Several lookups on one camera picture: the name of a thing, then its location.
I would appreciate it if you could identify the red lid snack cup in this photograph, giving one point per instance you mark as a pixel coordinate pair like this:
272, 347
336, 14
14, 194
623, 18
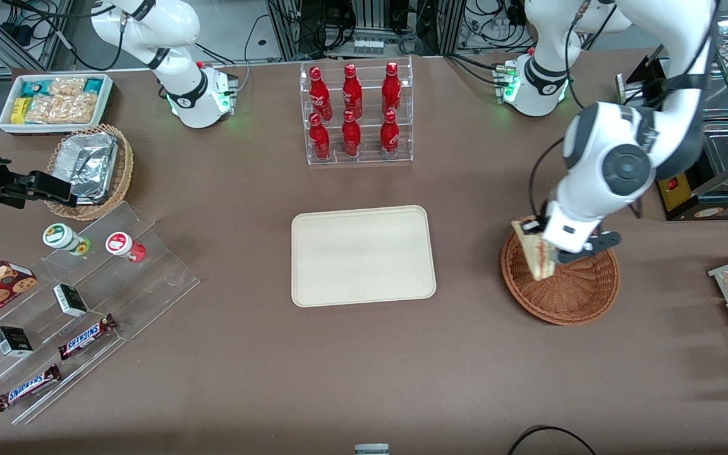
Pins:
121, 244

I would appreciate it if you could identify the clear acrylic stepped shelf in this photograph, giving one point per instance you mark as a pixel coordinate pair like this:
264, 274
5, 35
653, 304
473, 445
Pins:
149, 284

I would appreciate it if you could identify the small grey device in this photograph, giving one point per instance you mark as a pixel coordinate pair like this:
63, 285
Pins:
371, 450

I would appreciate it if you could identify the brown round wicker basket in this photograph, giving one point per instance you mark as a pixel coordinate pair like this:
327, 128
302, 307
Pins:
579, 297

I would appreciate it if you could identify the white power strip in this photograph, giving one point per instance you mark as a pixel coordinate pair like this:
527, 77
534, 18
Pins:
368, 46

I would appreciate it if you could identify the clear bag of crackers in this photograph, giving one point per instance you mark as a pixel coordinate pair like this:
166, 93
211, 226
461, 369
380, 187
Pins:
67, 85
60, 109

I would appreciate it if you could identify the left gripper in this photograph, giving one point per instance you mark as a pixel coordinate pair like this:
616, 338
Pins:
539, 226

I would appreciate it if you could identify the silver foil container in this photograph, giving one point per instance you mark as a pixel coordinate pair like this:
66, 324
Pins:
89, 164

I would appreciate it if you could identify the green lid snack cup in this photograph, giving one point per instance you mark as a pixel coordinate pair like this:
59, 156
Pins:
60, 237

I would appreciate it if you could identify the small black box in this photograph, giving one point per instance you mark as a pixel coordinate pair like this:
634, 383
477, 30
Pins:
70, 300
13, 341

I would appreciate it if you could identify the teal snack packet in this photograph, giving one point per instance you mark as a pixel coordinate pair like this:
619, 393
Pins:
93, 84
32, 86

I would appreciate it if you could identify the tan oval wicker basket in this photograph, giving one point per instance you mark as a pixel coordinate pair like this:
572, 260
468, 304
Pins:
122, 170

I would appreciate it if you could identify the yellow snack packet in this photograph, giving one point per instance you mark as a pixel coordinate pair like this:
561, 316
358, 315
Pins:
19, 109

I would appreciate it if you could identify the brown snickers bar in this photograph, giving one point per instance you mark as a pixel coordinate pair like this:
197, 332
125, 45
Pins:
86, 338
28, 387

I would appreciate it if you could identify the red cola bottle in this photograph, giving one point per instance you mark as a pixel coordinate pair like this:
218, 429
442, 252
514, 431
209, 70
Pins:
352, 91
319, 95
391, 88
390, 136
351, 136
320, 139

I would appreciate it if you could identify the black food warmer case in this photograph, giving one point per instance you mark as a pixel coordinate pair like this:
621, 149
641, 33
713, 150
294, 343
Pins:
718, 202

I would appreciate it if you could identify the aluminium frame cabinet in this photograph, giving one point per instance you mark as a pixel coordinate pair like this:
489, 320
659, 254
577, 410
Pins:
440, 31

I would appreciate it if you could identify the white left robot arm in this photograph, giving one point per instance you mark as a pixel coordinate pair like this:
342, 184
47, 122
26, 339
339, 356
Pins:
617, 167

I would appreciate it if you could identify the beige rectangular tray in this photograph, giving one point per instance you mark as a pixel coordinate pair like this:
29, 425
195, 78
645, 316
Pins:
364, 256

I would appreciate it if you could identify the triangular sandwich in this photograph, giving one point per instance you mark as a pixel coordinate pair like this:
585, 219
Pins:
538, 259

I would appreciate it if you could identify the clear acrylic bottle rack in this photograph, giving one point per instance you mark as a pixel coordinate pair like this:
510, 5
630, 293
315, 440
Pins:
370, 158

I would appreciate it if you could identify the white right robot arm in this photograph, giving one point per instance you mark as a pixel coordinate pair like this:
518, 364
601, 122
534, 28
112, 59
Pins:
181, 28

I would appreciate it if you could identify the white rectangular snack bin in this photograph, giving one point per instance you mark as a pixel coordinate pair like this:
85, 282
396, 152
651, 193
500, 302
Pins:
7, 123

